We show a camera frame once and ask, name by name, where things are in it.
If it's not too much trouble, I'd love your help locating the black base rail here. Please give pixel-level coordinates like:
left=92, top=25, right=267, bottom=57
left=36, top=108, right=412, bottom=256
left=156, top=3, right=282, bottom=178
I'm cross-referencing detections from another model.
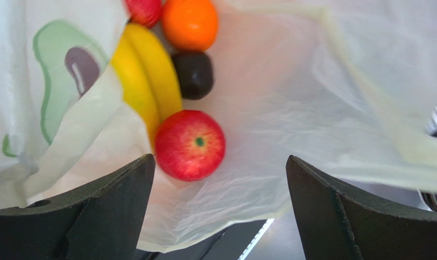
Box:
left=133, top=219, right=274, bottom=260

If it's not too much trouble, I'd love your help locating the yellow banana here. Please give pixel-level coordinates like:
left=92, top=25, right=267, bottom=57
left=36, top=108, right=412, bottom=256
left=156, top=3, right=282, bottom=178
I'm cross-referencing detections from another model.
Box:
left=110, top=35, right=160, bottom=147
left=123, top=23, right=182, bottom=121

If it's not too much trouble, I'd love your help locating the pale green plastic bag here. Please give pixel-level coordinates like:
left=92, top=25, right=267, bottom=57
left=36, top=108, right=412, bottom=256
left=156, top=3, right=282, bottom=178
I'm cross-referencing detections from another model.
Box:
left=0, top=1, right=437, bottom=253

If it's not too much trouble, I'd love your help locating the shiny red apple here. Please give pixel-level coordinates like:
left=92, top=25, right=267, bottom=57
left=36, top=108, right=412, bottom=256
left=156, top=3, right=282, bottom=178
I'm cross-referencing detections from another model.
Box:
left=154, top=110, right=226, bottom=182
left=125, top=0, right=162, bottom=29

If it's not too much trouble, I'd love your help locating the dark purple plum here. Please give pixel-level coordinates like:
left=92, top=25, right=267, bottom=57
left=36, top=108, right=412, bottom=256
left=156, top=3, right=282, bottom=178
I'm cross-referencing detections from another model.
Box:
left=171, top=51, right=214, bottom=100

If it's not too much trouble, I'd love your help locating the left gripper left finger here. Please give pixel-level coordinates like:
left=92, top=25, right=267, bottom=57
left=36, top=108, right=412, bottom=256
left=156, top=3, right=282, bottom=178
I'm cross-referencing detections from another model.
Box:
left=0, top=154, right=155, bottom=259

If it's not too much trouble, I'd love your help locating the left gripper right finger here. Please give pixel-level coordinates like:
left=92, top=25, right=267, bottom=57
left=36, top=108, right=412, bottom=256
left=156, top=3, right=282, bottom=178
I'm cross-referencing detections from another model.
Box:
left=286, top=156, right=437, bottom=259

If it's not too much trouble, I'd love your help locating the fruit basket off table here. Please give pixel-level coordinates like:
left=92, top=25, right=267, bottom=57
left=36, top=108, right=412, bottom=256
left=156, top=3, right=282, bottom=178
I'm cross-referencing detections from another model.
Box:
left=420, top=192, right=437, bottom=212

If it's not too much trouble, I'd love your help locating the orange fruit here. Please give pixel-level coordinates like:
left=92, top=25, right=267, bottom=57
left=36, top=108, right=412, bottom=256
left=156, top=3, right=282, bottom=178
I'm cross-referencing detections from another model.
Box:
left=161, top=0, right=219, bottom=51

